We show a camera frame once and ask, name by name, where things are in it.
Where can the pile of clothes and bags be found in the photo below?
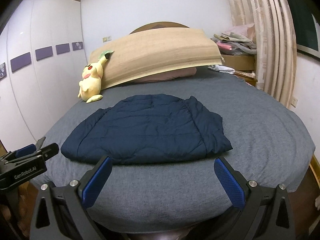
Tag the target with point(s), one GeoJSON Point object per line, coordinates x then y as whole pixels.
{"type": "Point", "coordinates": [238, 40]}

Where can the white wardrobe with purple handles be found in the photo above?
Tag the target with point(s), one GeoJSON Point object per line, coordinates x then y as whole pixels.
{"type": "Point", "coordinates": [42, 57]}

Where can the wall socket near curtain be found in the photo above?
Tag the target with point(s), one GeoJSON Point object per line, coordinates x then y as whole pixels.
{"type": "Point", "coordinates": [294, 102]}

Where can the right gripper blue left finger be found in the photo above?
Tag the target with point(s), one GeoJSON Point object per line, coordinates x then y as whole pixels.
{"type": "Point", "coordinates": [94, 180]}

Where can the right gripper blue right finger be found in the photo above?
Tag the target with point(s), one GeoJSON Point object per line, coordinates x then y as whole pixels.
{"type": "Point", "coordinates": [232, 181]}

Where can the white crumpled cloth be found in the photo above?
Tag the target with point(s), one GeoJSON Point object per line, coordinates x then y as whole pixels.
{"type": "Point", "coordinates": [221, 69]}

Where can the beige patterned curtain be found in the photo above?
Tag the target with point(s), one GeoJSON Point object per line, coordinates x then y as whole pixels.
{"type": "Point", "coordinates": [276, 60]}

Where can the wooden headboard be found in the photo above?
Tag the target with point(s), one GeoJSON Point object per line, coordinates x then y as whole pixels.
{"type": "Point", "coordinates": [157, 25]}

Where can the beige woven bamboo mat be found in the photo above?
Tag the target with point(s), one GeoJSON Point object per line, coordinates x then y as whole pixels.
{"type": "Point", "coordinates": [155, 51]}

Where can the cardboard box beside bed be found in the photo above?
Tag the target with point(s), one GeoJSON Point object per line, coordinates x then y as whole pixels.
{"type": "Point", "coordinates": [242, 63]}

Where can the navy blue puffer jacket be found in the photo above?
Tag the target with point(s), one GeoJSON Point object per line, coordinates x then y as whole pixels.
{"type": "Point", "coordinates": [148, 129]}

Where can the yellow Pikachu plush toy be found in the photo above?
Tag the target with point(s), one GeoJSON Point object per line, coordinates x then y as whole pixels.
{"type": "Point", "coordinates": [90, 85]}

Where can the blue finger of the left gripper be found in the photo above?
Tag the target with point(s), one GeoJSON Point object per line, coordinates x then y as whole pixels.
{"type": "Point", "coordinates": [29, 149]}
{"type": "Point", "coordinates": [49, 151]}

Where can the dark framed window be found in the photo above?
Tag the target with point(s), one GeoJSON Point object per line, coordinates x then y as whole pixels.
{"type": "Point", "coordinates": [306, 28]}

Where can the pink pillow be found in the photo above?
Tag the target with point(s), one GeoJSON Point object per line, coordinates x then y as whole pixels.
{"type": "Point", "coordinates": [166, 76]}

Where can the wall outlet plate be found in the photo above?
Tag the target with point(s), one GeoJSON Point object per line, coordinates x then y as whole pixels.
{"type": "Point", "coordinates": [106, 39]}

